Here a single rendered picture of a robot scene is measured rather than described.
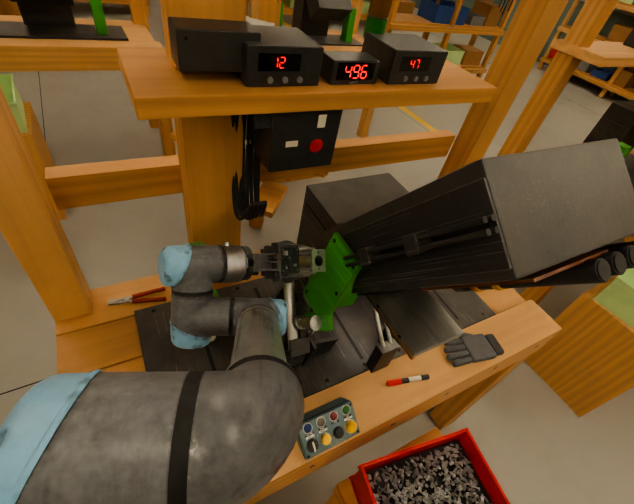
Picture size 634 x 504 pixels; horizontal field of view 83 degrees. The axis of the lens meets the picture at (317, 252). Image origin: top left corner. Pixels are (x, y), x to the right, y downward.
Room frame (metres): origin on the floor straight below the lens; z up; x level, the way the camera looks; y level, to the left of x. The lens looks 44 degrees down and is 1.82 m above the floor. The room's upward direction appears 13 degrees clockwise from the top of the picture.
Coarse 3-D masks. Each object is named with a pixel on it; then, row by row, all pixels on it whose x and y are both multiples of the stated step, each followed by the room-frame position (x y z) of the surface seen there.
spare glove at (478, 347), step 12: (468, 336) 0.71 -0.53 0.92; (480, 336) 0.72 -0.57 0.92; (492, 336) 0.73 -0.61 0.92; (444, 348) 0.65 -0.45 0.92; (456, 348) 0.66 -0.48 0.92; (468, 348) 0.67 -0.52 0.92; (480, 348) 0.68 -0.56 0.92; (492, 348) 0.69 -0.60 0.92; (456, 360) 0.62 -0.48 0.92; (468, 360) 0.62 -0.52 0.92; (480, 360) 0.64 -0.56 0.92
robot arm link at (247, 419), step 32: (256, 320) 0.32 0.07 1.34; (256, 352) 0.22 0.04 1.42; (224, 384) 0.13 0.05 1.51; (256, 384) 0.14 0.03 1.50; (288, 384) 0.16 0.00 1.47; (224, 416) 0.10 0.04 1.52; (256, 416) 0.11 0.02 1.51; (288, 416) 0.13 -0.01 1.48; (192, 448) 0.08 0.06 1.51; (224, 448) 0.08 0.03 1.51; (256, 448) 0.09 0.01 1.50; (288, 448) 0.11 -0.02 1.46; (192, 480) 0.06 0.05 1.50; (224, 480) 0.07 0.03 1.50; (256, 480) 0.08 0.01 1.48
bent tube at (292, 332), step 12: (312, 252) 0.61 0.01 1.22; (324, 252) 0.63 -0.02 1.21; (300, 264) 0.62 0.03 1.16; (312, 264) 0.59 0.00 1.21; (324, 264) 0.61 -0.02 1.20; (288, 288) 0.62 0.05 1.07; (288, 300) 0.59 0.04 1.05; (288, 312) 0.57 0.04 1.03; (288, 324) 0.55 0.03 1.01; (288, 336) 0.52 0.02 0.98; (288, 348) 0.50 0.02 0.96
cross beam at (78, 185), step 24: (336, 144) 1.07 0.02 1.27; (360, 144) 1.11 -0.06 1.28; (384, 144) 1.16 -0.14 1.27; (408, 144) 1.23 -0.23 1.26; (432, 144) 1.30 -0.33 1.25; (48, 168) 0.63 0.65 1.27; (72, 168) 0.65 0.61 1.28; (96, 168) 0.67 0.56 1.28; (120, 168) 0.69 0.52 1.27; (144, 168) 0.72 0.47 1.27; (168, 168) 0.75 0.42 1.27; (264, 168) 0.91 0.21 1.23; (312, 168) 1.00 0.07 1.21; (336, 168) 1.06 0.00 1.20; (72, 192) 0.62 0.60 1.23; (96, 192) 0.65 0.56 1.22; (120, 192) 0.68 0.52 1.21; (144, 192) 0.71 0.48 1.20; (168, 192) 0.74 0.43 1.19
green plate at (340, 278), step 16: (336, 240) 0.63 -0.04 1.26; (336, 256) 0.61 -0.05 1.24; (320, 272) 0.61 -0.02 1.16; (336, 272) 0.58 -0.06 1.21; (352, 272) 0.56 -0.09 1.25; (304, 288) 0.61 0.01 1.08; (320, 288) 0.58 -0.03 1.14; (336, 288) 0.56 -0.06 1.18; (352, 288) 0.57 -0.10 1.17; (320, 304) 0.56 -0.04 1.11; (336, 304) 0.54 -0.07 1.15; (352, 304) 0.59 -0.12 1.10
